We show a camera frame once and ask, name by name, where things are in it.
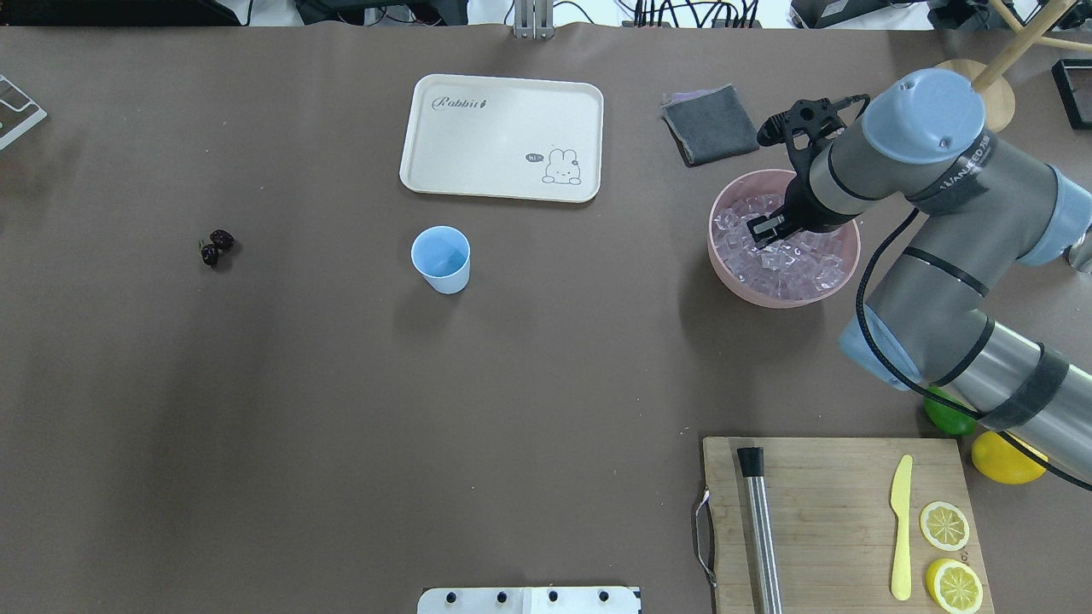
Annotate yellow plastic knife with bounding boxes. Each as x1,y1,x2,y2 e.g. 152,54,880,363
889,454,914,601

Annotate yellow lemon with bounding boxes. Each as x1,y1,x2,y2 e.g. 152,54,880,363
971,432,1046,485

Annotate pink bowl of ice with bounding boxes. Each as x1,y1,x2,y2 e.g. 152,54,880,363
707,170,862,310

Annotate steel muddler black tip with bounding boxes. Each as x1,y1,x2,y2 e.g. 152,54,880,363
736,446,784,613

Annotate light blue plastic cup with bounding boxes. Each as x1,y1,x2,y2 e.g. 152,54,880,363
410,225,471,295

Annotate green lime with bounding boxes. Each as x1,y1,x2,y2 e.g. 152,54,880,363
923,397,978,437

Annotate wooden cup tree stand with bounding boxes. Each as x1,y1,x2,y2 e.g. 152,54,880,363
935,1,1089,132

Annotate white wire cup rack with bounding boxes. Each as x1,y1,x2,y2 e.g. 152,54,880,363
0,75,48,150

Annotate cream rabbit serving tray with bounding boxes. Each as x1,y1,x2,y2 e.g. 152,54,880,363
399,74,605,205

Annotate wooden cutting board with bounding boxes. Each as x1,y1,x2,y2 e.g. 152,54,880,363
701,437,988,613

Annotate dark red cherries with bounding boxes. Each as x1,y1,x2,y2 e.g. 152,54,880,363
200,229,235,269

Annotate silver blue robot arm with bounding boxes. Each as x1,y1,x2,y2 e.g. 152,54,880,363
749,67,1091,489

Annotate aluminium frame post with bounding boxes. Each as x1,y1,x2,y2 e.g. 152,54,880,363
512,0,556,40

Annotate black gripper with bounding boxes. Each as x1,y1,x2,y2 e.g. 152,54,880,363
747,172,854,250

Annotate lemon half slice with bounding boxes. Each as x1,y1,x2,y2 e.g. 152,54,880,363
918,501,971,552
926,559,985,613

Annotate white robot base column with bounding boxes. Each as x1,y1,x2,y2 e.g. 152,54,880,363
416,586,642,613

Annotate grey folded cloth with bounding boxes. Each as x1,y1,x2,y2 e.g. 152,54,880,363
660,83,759,167

